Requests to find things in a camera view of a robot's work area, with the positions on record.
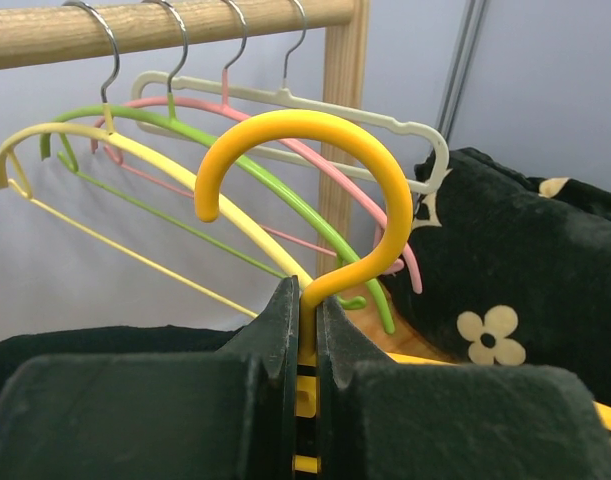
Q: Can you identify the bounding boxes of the pink plastic hanger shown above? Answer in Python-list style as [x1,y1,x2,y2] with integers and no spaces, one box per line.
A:
[103,1,423,294]

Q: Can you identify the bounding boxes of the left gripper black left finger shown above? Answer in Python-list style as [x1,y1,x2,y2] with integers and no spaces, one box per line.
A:
[0,279,299,479]

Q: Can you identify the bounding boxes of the pale yellow hanger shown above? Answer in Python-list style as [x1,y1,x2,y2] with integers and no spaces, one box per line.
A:
[0,0,316,319]

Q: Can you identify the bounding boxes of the white plastic hanger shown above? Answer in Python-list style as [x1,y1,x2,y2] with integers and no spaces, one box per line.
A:
[131,1,449,195]

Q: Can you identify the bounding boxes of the black printed t shirt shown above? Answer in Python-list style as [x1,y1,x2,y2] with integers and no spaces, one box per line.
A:
[0,325,240,394]

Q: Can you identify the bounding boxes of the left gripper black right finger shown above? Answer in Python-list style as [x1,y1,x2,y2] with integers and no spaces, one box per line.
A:
[316,299,611,480]

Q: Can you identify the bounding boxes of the black floral blanket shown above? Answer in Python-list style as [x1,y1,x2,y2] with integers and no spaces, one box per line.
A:
[382,147,611,406]

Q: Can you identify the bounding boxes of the wooden clothes rack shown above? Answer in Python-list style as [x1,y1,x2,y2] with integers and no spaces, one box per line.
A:
[0,0,456,364]

